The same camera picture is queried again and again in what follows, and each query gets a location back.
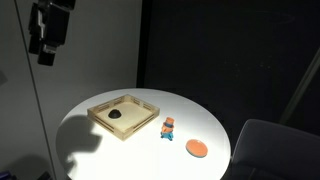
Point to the grey diagonal pole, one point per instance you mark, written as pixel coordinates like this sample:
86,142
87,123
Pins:
301,86

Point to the black round object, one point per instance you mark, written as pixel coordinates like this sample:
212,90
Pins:
114,114

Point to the grey chair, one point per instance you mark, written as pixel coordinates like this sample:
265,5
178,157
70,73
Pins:
276,150

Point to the wooden slatted tray box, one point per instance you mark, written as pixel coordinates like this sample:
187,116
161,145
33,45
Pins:
133,116

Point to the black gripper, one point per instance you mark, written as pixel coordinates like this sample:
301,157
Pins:
55,20

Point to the orange plate with blue rim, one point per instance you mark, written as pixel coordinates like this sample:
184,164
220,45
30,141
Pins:
196,148

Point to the orange and blue toy figure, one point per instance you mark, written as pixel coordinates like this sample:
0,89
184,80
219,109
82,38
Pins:
167,128

